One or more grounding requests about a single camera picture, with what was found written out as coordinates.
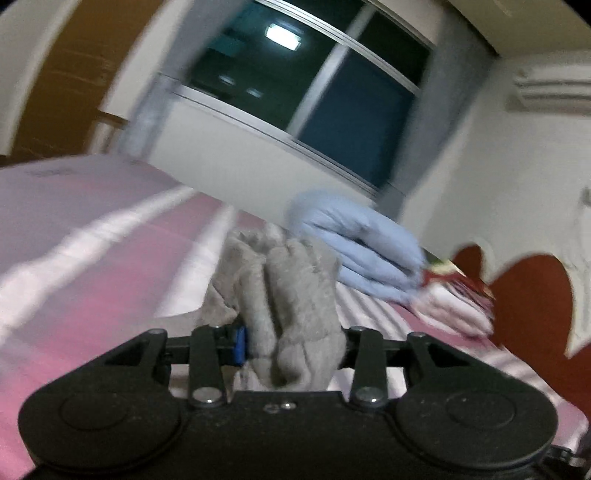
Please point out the window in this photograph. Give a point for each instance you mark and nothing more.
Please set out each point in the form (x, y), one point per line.
(351, 115)

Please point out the grey curtain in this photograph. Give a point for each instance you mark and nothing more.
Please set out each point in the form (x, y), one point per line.
(450, 129)
(157, 101)

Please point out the red headboard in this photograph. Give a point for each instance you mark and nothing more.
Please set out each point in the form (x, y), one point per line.
(531, 304)

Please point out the pink white folded blanket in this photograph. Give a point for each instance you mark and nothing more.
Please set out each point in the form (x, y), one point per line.
(455, 311)

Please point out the brown wooden door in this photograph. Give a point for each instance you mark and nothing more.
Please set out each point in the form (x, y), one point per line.
(69, 78)

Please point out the pink striped bed sheet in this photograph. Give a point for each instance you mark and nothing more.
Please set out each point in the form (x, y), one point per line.
(83, 240)

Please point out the light blue folded quilt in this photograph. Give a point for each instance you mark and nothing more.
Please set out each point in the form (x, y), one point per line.
(360, 240)

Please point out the wooden chair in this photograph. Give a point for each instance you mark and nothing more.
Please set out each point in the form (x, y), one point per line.
(108, 134)

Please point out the grey fleece pants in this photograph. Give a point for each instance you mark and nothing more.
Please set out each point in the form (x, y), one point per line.
(295, 300)

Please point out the red patterned cloth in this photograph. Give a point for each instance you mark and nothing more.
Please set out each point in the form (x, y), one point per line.
(461, 281)

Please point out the white air conditioner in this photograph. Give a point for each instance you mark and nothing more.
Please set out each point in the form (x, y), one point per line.
(554, 85)

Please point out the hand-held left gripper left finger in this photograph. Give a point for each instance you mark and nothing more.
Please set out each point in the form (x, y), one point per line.
(240, 347)

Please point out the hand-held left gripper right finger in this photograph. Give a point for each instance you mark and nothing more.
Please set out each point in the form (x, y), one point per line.
(365, 362)

